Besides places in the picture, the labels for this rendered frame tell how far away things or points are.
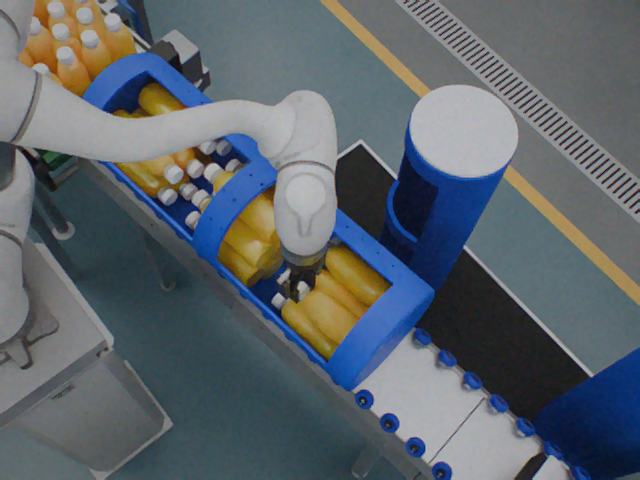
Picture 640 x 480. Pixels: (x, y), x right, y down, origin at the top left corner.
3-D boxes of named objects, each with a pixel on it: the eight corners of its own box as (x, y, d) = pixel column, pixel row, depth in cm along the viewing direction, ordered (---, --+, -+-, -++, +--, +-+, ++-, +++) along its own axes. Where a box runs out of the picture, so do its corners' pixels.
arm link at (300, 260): (339, 232, 127) (337, 246, 132) (303, 200, 129) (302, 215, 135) (304, 265, 124) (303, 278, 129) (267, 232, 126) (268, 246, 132)
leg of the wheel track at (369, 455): (360, 481, 244) (382, 454, 187) (347, 469, 246) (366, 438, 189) (371, 469, 246) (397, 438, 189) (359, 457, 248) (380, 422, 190)
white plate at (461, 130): (466, 67, 190) (465, 70, 191) (388, 119, 182) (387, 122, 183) (540, 137, 182) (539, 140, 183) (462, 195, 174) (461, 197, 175)
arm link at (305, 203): (334, 260, 124) (334, 194, 130) (340, 220, 110) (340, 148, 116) (272, 258, 124) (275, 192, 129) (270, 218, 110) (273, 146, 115)
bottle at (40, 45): (37, 82, 198) (11, 32, 179) (52, 63, 200) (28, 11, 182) (61, 91, 197) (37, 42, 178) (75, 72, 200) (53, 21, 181)
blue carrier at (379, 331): (346, 402, 161) (349, 379, 135) (96, 166, 183) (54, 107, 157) (428, 313, 168) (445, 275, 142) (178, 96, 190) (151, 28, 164)
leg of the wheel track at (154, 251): (167, 294, 269) (135, 219, 212) (157, 284, 270) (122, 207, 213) (179, 284, 271) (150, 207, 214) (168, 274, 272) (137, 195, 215)
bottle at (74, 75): (75, 93, 197) (52, 44, 178) (102, 94, 197) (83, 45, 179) (71, 116, 194) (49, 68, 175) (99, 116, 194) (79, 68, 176)
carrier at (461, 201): (412, 216, 271) (355, 258, 262) (465, 68, 191) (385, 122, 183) (463, 270, 262) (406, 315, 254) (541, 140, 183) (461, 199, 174)
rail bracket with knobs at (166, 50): (160, 95, 198) (154, 71, 189) (143, 80, 200) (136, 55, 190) (187, 75, 201) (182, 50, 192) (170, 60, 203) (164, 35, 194)
